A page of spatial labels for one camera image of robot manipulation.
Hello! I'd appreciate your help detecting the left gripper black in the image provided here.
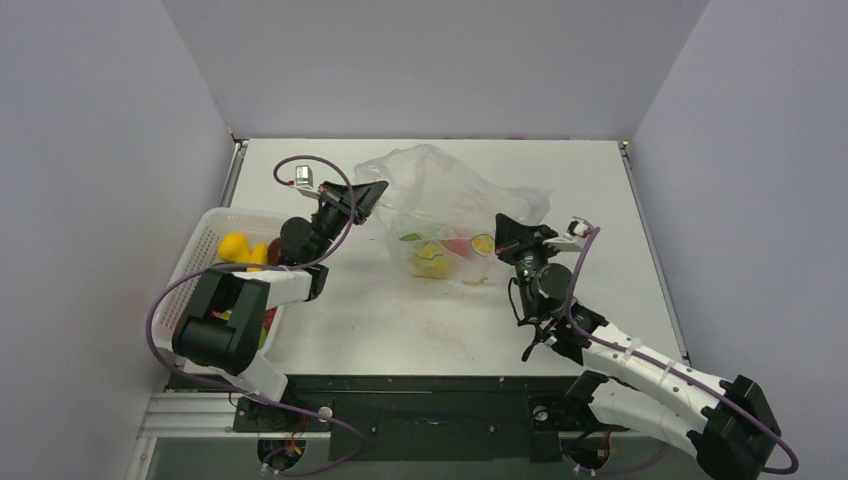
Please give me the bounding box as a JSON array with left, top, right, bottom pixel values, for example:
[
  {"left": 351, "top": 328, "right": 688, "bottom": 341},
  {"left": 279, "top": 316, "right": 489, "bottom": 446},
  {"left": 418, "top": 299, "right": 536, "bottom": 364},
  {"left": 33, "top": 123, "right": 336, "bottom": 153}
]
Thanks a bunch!
[{"left": 310, "top": 181, "right": 387, "bottom": 263}]

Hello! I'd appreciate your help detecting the clear plastic bag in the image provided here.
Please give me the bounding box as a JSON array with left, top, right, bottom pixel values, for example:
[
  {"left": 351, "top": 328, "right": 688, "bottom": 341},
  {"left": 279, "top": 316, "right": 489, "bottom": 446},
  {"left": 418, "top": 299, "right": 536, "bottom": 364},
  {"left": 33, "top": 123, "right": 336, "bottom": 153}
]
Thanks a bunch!
[{"left": 354, "top": 144, "right": 551, "bottom": 285}]

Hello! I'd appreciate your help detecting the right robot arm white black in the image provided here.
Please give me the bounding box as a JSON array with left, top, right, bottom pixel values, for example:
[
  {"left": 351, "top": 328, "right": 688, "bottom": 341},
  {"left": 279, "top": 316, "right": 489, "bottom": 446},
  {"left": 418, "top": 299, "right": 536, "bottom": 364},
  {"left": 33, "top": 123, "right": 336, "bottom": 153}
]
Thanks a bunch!
[{"left": 494, "top": 213, "right": 799, "bottom": 479}]

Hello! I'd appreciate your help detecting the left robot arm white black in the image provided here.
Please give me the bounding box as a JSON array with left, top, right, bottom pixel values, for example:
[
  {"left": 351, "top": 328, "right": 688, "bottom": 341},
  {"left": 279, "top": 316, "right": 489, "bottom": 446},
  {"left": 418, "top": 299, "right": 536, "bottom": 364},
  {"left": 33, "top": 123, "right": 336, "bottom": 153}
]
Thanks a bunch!
[{"left": 170, "top": 180, "right": 389, "bottom": 430}]

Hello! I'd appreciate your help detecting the yellow fake lemon in bag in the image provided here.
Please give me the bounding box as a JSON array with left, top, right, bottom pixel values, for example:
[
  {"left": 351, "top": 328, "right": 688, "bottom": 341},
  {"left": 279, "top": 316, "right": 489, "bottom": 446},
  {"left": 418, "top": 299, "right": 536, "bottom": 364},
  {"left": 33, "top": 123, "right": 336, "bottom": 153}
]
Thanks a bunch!
[{"left": 410, "top": 254, "right": 453, "bottom": 280}]

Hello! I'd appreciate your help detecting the dark red fake plum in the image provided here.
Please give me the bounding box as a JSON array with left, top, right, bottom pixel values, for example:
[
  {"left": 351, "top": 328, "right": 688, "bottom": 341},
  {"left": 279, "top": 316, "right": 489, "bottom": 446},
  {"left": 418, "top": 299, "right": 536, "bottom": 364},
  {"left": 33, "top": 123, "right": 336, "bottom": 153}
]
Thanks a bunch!
[{"left": 266, "top": 237, "right": 282, "bottom": 265}]

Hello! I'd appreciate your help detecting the yellow fake banana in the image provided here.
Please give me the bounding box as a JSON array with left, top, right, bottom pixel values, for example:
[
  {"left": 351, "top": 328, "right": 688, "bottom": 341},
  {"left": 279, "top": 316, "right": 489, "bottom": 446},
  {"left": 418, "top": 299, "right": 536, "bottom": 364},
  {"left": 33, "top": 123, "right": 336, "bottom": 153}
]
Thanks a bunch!
[{"left": 246, "top": 243, "right": 269, "bottom": 272}]

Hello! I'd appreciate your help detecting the yellow fake pear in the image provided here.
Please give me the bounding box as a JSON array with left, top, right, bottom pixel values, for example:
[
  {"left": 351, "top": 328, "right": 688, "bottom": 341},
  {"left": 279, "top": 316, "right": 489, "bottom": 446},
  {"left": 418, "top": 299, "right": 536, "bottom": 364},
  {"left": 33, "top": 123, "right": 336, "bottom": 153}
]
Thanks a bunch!
[{"left": 217, "top": 232, "right": 251, "bottom": 263}]

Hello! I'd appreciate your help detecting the white plastic basket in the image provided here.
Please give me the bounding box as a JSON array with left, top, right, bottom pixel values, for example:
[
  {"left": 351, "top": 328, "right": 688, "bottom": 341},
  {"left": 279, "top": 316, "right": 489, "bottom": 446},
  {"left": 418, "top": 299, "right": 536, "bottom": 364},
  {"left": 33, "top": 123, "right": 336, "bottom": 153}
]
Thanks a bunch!
[{"left": 147, "top": 207, "right": 314, "bottom": 375}]

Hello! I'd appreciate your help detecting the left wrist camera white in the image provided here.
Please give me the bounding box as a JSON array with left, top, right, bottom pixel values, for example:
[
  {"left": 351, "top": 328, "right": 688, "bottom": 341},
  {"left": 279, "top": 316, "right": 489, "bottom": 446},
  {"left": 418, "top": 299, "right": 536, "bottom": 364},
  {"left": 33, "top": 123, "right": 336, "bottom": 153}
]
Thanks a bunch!
[{"left": 294, "top": 165, "right": 320, "bottom": 199}]

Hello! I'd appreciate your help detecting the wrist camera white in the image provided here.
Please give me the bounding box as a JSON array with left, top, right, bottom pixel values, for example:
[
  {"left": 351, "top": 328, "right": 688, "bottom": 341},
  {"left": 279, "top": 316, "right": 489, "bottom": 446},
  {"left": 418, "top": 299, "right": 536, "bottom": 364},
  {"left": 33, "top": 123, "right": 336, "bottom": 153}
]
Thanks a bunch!
[
  {"left": 294, "top": 165, "right": 320, "bottom": 199},
  {"left": 542, "top": 217, "right": 595, "bottom": 253}
]

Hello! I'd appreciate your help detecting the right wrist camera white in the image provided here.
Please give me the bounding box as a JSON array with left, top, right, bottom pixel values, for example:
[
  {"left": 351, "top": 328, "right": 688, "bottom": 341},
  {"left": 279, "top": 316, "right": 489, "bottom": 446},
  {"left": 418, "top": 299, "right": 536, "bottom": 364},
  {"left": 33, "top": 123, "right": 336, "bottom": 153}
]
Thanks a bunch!
[{"left": 542, "top": 217, "right": 595, "bottom": 253}]

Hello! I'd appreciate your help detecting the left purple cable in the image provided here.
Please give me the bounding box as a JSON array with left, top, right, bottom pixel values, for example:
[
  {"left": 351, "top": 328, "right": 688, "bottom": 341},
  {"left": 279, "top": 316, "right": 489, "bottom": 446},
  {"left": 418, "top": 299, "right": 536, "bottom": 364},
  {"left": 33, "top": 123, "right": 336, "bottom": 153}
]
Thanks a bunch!
[{"left": 145, "top": 155, "right": 367, "bottom": 465}]

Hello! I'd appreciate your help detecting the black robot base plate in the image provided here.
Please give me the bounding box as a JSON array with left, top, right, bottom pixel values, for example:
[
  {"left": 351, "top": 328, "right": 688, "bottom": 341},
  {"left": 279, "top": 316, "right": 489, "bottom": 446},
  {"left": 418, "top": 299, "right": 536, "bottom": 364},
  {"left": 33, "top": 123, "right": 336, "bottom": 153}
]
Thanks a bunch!
[{"left": 165, "top": 374, "right": 664, "bottom": 465}]

